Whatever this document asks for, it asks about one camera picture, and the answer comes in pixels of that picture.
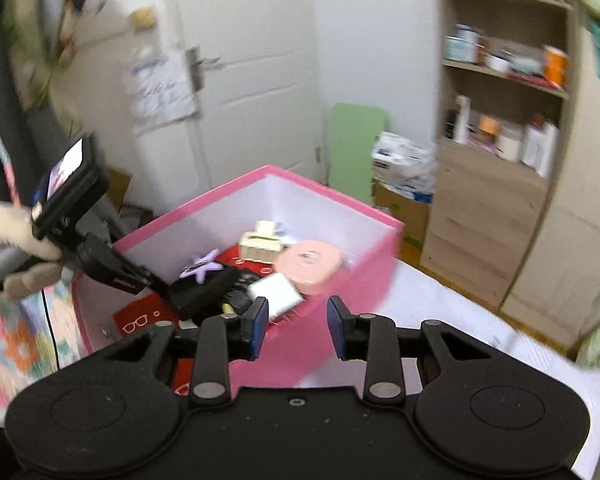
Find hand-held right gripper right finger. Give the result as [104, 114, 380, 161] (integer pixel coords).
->
[326, 295, 494, 408]

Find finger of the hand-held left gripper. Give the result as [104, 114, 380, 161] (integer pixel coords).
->
[139, 264, 184, 319]

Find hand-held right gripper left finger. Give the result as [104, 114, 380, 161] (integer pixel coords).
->
[101, 296, 271, 409]

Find white and black pocket device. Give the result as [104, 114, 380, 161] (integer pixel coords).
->
[247, 272, 305, 322]

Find pink storage box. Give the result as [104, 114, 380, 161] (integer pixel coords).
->
[70, 163, 406, 392]

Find person's left hand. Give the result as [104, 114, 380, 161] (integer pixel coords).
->
[0, 198, 65, 301]

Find red glasses print pouch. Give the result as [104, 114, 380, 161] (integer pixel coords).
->
[112, 244, 282, 397]

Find purple star hair clip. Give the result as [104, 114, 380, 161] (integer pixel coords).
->
[178, 248, 224, 284]

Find cream small box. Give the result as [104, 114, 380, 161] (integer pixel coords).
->
[239, 218, 286, 264]

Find white quilted bed cover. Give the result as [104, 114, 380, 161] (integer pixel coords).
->
[290, 257, 600, 480]

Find dark hanging clothes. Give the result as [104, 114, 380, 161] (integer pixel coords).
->
[0, 0, 106, 202]

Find cardboard box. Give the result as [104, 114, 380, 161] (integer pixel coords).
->
[372, 179, 431, 251]

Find white printed bag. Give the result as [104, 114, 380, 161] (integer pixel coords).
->
[124, 44, 201, 134]

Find colourful floral blanket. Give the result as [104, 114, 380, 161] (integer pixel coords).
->
[0, 284, 89, 427]

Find wooden shelf unit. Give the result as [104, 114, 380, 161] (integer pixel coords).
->
[419, 0, 576, 312]

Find tissue pack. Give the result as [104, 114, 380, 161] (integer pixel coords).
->
[371, 131, 437, 201]

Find green folding board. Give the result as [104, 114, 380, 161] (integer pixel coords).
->
[326, 102, 391, 204]

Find yellow door hook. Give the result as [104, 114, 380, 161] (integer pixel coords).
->
[129, 5, 157, 31]

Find white spray bottle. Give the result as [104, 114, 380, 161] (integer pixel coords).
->
[453, 94, 471, 144]

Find white door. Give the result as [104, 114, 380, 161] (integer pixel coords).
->
[125, 0, 327, 217]

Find white round jar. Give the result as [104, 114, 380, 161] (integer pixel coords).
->
[497, 127, 524, 161]

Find white bottle with blue label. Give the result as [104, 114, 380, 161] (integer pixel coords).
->
[522, 119, 544, 169]

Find wooden wardrobe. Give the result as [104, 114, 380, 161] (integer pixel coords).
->
[499, 0, 600, 357]

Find slim white bottle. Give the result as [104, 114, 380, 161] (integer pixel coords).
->
[539, 122, 559, 179]

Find blue and white boxes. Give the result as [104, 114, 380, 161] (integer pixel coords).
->
[443, 23, 486, 64]

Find white bowl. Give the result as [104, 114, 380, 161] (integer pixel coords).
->
[484, 52, 511, 74]

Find orange and white cup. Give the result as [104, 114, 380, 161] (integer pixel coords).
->
[543, 44, 569, 89]

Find black cable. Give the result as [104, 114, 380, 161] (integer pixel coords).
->
[42, 287, 61, 372]

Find metal door handle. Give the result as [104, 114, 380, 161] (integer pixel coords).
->
[184, 45, 224, 92]

